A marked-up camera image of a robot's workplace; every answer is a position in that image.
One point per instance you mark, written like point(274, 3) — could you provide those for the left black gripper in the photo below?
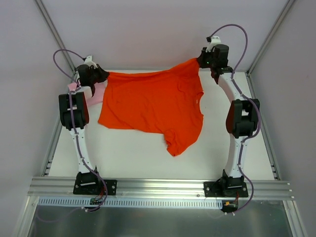
point(99, 74)

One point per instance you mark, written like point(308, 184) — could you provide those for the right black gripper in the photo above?
point(203, 59)

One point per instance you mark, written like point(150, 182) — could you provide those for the orange t shirt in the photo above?
point(164, 102)

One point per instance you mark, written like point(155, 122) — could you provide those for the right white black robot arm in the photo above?
point(242, 121)

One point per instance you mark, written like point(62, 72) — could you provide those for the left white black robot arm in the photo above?
point(73, 110)

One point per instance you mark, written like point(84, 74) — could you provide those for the folded pink t shirt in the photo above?
point(91, 99)

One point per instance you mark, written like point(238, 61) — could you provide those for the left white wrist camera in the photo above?
point(89, 62)

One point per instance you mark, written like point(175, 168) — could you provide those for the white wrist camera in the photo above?
point(213, 41)
point(89, 62)

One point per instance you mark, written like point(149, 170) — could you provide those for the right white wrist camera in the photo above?
point(213, 41)

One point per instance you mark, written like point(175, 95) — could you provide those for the left aluminium frame post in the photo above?
point(54, 32)

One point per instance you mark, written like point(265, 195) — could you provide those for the aluminium frame post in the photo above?
point(273, 31)
point(54, 32)

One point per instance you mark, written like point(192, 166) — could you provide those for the right aluminium frame post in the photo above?
point(273, 31)

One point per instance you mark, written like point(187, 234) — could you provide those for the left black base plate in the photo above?
point(90, 184)

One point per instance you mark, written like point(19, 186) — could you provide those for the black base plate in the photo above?
point(226, 187)
point(90, 184)

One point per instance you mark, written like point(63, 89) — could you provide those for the aluminium mounting rail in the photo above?
point(157, 188)

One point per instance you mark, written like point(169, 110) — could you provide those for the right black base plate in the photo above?
point(226, 187)

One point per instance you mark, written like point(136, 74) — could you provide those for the white slotted cable duct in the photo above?
point(131, 202)

